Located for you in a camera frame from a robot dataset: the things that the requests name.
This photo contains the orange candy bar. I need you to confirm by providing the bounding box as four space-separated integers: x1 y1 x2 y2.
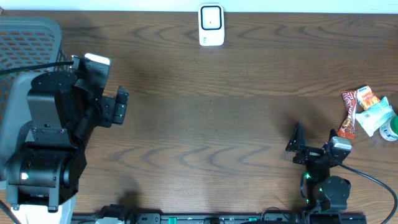
338 90 357 139

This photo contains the orange white tissue pack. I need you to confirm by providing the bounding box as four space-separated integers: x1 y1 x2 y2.
357 85 380 110

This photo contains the green lid jar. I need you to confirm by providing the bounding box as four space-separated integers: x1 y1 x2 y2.
379 116 398 141

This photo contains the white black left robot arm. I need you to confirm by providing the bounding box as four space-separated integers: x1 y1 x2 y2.
1 54 129 223

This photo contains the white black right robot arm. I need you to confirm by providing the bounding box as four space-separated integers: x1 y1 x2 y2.
285 123 367 224

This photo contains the white barcode scanner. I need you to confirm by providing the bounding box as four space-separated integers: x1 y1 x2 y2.
198 3 225 47

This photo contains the dark grey plastic basket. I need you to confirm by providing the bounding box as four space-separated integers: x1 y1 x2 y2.
1 16 70 179

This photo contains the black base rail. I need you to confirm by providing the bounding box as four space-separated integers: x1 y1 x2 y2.
71 205 367 224

